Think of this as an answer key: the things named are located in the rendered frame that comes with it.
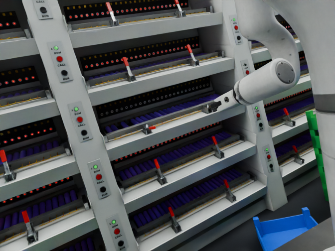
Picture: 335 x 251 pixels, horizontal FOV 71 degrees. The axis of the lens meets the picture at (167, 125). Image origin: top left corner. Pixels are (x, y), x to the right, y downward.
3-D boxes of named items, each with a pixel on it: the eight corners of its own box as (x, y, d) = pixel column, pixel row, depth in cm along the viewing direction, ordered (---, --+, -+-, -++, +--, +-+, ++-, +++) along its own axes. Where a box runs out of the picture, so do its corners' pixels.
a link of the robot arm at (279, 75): (257, 73, 72) (234, 79, 69) (292, 53, 60) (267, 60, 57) (267, 98, 72) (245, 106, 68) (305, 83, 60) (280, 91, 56)
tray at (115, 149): (245, 111, 101) (245, 90, 97) (109, 162, 77) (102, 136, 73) (215, 101, 117) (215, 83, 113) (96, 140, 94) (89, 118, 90)
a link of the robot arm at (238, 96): (244, 106, 68) (237, 109, 71) (265, 99, 71) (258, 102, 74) (233, 80, 69) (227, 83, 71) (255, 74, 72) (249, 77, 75)
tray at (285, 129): (348, 110, 129) (352, 86, 124) (271, 146, 106) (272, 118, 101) (312, 102, 146) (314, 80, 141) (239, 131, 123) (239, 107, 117)
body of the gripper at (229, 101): (237, 107, 70) (217, 116, 80) (262, 99, 74) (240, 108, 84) (228, 84, 70) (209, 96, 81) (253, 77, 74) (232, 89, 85)
